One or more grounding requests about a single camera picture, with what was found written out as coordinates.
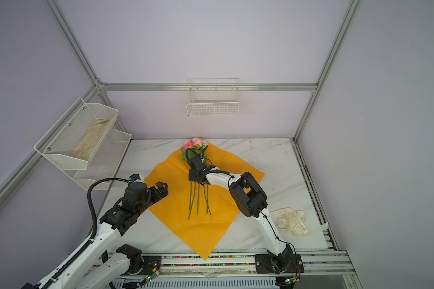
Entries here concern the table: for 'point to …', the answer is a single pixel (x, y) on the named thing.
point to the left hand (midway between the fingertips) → (159, 190)
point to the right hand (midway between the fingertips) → (191, 175)
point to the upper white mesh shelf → (75, 138)
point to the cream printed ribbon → (291, 221)
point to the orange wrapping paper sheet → (200, 213)
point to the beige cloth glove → (84, 146)
